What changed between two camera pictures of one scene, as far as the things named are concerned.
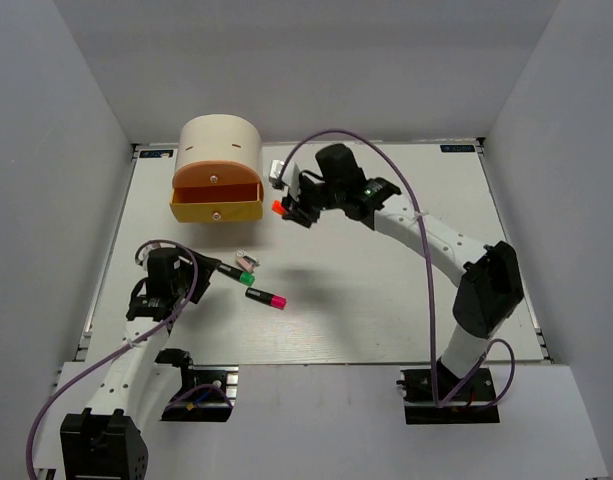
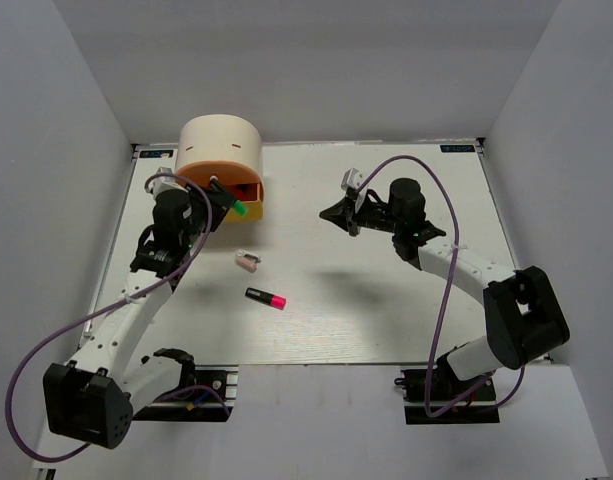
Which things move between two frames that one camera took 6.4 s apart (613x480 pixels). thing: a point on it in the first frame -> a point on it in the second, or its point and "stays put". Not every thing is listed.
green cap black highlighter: (245, 277) -> (240, 208)
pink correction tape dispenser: (246, 262) stays put
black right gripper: (297, 209) -> (344, 214)
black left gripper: (202, 268) -> (220, 204)
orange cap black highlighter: (277, 207) -> (238, 191)
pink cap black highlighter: (274, 300) stays put
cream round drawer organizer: (218, 171) stays put
